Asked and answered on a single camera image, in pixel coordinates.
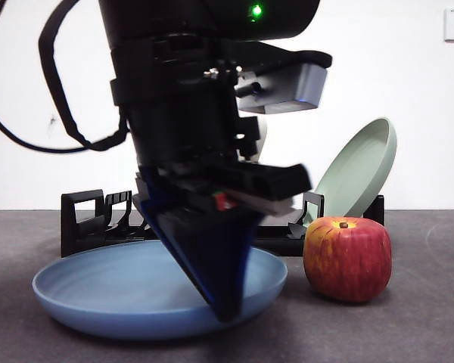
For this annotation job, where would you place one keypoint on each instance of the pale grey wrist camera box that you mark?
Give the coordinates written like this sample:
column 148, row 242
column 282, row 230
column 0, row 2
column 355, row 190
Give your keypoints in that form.
column 299, row 85

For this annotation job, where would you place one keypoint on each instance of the white plate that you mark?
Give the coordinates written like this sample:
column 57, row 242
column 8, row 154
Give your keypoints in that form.
column 263, row 136

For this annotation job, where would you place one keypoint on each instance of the red yellow apple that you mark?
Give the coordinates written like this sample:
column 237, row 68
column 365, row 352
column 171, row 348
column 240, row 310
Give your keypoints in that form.
column 348, row 261

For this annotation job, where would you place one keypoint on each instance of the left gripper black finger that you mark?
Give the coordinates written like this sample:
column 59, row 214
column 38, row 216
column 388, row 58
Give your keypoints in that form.
column 145, row 189
column 215, row 257

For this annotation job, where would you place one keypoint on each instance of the green plate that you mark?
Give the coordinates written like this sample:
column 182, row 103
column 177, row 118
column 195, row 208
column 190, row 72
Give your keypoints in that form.
column 359, row 170

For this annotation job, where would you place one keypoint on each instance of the black plate rack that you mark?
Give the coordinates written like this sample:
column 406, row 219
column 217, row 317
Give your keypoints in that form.
column 83, row 242

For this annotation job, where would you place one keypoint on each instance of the blue plate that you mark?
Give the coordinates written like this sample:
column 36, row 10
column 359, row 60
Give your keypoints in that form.
column 98, row 295

